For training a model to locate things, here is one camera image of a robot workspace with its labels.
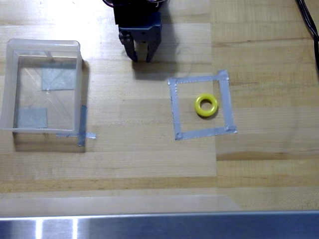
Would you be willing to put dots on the blue-grey tape strip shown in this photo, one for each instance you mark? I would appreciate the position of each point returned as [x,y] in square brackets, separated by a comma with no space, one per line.
[82,124]
[90,135]

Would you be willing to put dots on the small grey tape patch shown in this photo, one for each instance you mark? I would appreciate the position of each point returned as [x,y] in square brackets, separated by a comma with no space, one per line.
[32,118]

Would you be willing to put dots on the clear plastic container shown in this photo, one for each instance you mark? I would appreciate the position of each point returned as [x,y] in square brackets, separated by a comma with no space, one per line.
[10,87]

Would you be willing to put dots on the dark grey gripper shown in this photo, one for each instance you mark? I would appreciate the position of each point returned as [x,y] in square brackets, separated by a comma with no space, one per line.
[140,35]

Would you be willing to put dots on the large grey tape patch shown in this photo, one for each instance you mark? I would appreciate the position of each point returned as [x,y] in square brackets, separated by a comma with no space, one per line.
[58,78]

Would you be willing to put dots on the metal table edge rail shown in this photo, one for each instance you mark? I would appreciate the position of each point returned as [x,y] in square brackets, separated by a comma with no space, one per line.
[174,226]

